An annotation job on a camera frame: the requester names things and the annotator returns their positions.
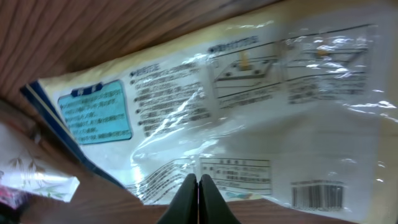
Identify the yellow wipes package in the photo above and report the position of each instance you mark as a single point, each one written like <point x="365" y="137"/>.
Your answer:
<point x="295" y="103"/>

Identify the white bottle gold cap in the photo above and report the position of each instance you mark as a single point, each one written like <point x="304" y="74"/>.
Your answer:
<point x="23" y="168"/>

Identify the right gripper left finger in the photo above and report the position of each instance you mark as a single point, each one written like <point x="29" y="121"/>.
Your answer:
<point x="183" y="208"/>

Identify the purple red pad package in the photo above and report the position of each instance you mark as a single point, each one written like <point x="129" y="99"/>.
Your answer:
<point x="12" y="198"/>

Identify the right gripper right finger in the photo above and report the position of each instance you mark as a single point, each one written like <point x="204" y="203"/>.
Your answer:
<point x="212" y="207"/>

